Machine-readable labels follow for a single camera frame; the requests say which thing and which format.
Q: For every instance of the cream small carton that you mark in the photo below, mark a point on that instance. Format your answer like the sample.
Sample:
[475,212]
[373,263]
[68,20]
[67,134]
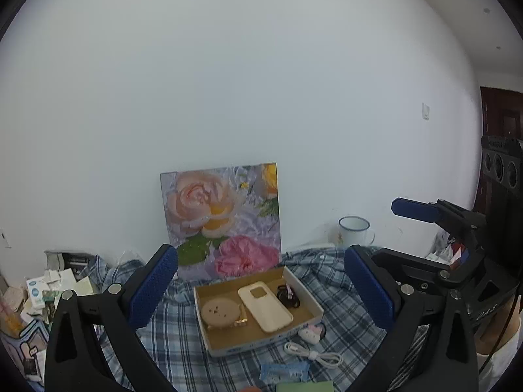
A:
[79,288]

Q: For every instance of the blue face mask packet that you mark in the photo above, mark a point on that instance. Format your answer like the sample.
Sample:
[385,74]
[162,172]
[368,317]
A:
[284,371]

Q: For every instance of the cartoon print bag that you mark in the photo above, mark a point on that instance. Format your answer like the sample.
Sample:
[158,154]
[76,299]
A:
[32,339]

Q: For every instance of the gold and blue cigarette box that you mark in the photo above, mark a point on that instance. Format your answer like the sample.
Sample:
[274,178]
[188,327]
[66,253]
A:
[242,322]

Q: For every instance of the floral canvas painting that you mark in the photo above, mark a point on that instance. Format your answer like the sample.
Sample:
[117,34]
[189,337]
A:
[212,212]

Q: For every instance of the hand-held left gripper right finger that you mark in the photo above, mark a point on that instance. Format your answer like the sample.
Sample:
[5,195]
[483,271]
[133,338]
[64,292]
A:
[367,281]

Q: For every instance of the brown wooden door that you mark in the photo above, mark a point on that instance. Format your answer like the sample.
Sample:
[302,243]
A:
[502,110]

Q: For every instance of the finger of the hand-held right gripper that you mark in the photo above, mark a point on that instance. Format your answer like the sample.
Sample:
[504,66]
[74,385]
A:
[412,208]
[416,267]

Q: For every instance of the blue plaid shirt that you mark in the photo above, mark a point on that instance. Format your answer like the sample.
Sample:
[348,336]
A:
[184,335]

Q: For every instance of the white and pink earbuds case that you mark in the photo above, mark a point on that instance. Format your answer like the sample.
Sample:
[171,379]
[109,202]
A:
[310,333]

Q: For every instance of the beige round compact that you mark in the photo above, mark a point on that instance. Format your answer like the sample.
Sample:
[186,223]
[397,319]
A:
[220,312]

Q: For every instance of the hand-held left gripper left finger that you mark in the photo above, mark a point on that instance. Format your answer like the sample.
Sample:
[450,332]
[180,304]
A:
[153,281]

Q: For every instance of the white wall switch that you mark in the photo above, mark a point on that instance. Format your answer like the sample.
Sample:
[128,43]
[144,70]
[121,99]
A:
[426,111]

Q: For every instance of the white and blue carton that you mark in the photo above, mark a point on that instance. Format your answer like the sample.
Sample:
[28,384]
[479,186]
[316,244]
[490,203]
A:
[36,294]

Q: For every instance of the white enamel mug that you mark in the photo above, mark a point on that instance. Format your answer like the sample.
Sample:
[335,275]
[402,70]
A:
[353,232]

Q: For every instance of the white cardboard box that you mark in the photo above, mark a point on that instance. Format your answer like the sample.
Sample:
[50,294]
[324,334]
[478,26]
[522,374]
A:
[222,345]

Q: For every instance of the green felt pouch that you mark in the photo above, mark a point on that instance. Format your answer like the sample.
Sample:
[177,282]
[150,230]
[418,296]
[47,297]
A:
[304,387]

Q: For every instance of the grey fabric bag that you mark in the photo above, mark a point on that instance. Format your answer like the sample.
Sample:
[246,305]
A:
[67,259]

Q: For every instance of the white wall socket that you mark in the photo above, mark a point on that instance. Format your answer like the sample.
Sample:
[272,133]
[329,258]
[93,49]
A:
[5,240]

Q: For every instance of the beige phone case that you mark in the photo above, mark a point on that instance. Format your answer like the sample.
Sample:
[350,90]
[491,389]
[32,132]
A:
[265,310]

